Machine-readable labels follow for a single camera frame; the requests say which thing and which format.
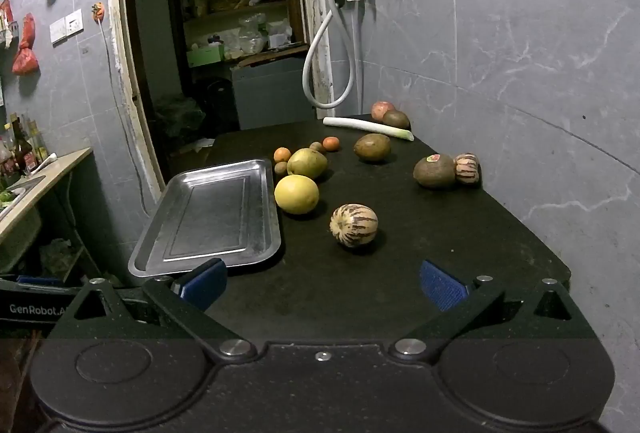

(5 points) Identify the grey cabinet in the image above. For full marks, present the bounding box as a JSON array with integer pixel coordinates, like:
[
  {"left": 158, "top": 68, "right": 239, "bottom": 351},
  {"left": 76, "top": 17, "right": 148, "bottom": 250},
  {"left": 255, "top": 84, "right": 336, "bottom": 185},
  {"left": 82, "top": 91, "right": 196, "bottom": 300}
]
[{"left": 232, "top": 57, "right": 316, "bottom": 130}]

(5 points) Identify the brown-green mango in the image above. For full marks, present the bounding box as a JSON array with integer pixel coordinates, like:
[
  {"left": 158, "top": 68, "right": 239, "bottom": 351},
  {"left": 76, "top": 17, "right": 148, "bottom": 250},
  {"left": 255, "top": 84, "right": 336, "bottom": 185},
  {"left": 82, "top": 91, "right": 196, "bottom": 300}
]
[{"left": 354, "top": 133, "right": 392, "bottom": 162}]

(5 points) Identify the yellow round grapefruit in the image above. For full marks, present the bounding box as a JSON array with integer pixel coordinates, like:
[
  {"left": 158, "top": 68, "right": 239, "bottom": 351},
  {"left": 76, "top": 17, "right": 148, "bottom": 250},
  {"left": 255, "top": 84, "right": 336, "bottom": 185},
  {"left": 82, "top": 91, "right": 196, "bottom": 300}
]
[{"left": 274, "top": 174, "right": 320, "bottom": 214}]

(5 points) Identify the green box on shelf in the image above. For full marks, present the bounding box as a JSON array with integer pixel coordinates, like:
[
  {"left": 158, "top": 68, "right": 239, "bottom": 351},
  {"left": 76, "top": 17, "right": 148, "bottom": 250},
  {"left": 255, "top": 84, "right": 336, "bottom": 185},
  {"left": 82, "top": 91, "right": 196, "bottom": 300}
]
[{"left": 186, "top": 42, "right": 224, "bottom": 68}]

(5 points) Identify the larger orange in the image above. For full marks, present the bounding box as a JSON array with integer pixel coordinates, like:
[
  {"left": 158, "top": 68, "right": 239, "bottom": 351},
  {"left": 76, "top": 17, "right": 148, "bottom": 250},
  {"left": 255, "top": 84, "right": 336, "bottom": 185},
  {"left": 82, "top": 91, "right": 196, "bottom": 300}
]
[{"left": 273, "top": 147, "right": 292, "bottom": 164}]

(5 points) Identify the kiwi beside tangerine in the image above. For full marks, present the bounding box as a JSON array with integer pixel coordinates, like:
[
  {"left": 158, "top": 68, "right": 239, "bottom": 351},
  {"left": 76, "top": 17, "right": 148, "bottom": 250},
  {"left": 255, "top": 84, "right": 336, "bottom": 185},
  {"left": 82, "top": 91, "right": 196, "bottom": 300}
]
[{"left": 309, "top": 142, "right": 326, "bottom": 154}]

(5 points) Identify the small striped pepino melon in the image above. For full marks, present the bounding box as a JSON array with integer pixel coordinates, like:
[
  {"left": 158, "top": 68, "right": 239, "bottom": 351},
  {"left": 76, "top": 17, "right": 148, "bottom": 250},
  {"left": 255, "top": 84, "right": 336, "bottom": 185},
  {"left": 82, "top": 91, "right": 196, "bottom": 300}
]
[{"left": 454, "top": 153, "right": 480, "bottom": 184}]

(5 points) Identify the wooden side counter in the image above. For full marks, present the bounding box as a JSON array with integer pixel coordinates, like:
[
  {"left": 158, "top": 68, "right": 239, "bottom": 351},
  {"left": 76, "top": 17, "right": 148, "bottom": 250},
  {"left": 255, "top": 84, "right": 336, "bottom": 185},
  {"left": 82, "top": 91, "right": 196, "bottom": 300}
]
[{"left": 0, "top": 147, "right": 92, "bottom": 241}]

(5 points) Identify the red apple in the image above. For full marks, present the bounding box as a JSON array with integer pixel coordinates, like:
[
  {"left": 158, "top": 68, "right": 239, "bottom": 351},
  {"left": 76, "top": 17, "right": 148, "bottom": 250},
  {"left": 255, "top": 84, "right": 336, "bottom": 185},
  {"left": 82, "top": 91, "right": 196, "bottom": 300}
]
[{"left": 371, "top": 101, "right": 395, "bottom": 122}]

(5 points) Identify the yellow-green mango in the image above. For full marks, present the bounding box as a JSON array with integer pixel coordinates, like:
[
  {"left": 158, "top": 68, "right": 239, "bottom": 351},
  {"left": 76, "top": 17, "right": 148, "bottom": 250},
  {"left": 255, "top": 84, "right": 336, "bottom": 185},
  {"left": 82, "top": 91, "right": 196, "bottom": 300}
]
[{"left": 286, "top": 148, "right": 328, "bottom": 179}]

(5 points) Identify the red plastic bag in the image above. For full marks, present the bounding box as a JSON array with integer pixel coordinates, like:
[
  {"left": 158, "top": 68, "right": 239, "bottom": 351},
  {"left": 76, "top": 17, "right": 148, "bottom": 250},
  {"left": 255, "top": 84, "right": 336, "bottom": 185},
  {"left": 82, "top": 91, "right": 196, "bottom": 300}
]
[{"left": 12, "top": 13, "right": 39, "bottom": 76}]

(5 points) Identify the white leek stalk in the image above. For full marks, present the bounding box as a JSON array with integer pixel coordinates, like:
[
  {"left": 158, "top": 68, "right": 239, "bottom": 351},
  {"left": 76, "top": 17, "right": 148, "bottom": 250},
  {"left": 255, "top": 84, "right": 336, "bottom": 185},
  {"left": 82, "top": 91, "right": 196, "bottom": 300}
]
[{"left": 322, "top": 117, "right": 414, "bottom": 142}]

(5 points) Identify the large striped pepino melon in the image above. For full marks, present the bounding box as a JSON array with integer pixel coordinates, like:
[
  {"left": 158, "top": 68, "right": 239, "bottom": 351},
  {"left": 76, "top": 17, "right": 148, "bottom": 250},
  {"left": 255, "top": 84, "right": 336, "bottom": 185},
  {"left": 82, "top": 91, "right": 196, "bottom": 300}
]
[{"left": 329, "top": 204, "right": 378, "bottom": 248}]

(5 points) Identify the dark kiwi by wall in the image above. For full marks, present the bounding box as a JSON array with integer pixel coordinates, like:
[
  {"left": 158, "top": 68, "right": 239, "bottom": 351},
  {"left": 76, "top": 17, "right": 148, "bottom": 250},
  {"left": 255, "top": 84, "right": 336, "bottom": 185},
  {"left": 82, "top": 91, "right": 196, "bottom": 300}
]
[{"left": 382, "top": 109, "right": 411, "bottom": 130}]

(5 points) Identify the white flexible hose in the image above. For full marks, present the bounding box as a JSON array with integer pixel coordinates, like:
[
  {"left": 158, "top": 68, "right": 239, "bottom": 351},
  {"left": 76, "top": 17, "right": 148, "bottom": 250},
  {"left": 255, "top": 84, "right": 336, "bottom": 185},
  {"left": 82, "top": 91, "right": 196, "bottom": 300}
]
[{"left": 300, "top": 0, "right": 362, "bottom": 115}]

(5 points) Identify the brown mango with sticker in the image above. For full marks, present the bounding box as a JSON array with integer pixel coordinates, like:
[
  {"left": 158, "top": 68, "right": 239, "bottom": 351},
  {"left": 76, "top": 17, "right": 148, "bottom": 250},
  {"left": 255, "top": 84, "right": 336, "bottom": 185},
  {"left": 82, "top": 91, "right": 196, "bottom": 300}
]
[{"left": 412, "top": 154, "right": 456, "bottom": 186}]

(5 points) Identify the small orange tangerine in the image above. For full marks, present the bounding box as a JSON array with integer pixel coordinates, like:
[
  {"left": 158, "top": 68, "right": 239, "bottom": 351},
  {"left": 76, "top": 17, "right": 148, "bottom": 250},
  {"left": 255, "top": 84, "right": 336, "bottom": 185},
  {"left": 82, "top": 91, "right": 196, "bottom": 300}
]
[{"left": 322, "top": 136, "right": 341, "bottom": 152}]

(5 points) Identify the sauce bottles group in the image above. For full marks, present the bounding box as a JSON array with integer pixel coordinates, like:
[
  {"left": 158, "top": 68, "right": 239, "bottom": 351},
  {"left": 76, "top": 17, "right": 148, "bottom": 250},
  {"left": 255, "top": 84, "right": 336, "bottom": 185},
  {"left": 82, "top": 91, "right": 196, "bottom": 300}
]
[{"left": 1, "top": 112, "right": 48, "bottom": 181}]

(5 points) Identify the white wall switch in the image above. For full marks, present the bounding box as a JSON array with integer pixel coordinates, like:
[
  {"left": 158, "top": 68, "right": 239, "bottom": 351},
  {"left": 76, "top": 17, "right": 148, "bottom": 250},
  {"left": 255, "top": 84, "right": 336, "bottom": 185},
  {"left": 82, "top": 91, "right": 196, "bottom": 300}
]
[{"left": 49, "top": 8, "right": 84, "bottom": 45}]

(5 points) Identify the kiwi beside tray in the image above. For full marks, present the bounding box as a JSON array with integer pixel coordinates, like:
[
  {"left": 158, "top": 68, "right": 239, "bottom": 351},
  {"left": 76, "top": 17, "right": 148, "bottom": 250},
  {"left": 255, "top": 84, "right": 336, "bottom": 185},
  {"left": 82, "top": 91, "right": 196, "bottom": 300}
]
[{"left": 274, "top": 161, "right": 288, "bottom": 175}]

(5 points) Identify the stainless steel tray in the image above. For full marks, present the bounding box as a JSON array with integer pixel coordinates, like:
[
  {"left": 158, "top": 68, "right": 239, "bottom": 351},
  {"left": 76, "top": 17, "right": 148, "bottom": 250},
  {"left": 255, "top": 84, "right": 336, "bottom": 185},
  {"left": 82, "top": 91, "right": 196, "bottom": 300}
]
[{"left": 128, "top": 159, "right": 281, "bottom": 278}]

